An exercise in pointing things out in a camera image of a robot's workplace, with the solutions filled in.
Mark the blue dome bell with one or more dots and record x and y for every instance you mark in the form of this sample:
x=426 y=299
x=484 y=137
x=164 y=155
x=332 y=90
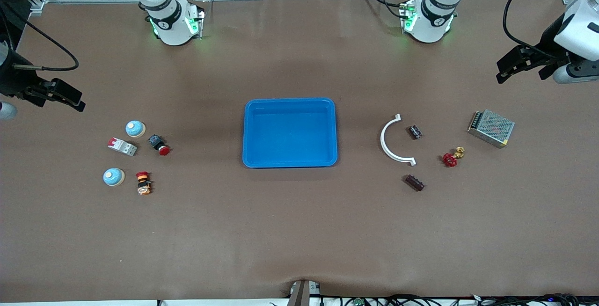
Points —
x=135 y=128
x=113 y=177

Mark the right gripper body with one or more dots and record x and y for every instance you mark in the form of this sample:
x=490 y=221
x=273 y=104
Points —
x=13 y=83

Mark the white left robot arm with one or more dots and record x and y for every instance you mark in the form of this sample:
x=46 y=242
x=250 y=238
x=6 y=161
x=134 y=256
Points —
x=430 y=16

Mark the red yellow emergency stop button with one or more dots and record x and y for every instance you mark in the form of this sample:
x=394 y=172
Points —
x=143 y=183

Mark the dark electrolytic capacitor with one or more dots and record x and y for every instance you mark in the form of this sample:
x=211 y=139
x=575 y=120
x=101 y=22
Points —
x=414 y=182

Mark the red push button switch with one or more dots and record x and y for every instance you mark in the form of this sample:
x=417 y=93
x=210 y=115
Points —
x=158 y=143

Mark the white curved plastic bracket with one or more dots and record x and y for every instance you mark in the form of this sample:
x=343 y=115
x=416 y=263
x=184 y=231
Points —
x=382 y=138

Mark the metal table clamp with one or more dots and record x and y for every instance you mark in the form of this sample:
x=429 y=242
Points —
x=302 y=294

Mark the blue plastic tray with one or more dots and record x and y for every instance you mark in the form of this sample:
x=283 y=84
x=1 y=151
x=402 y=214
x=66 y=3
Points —
x=290 y=133

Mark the small black terminal block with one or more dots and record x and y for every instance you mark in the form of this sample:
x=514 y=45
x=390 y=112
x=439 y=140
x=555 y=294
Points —
x=415 y=132

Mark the white red circuit breaker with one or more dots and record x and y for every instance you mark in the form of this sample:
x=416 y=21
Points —
x=124 y=147

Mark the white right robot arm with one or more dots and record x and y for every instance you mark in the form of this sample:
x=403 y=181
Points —
x=171 y=20

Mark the metal mesh power supply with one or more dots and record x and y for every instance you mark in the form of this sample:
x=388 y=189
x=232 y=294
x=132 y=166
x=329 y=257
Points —
x=491 y=128

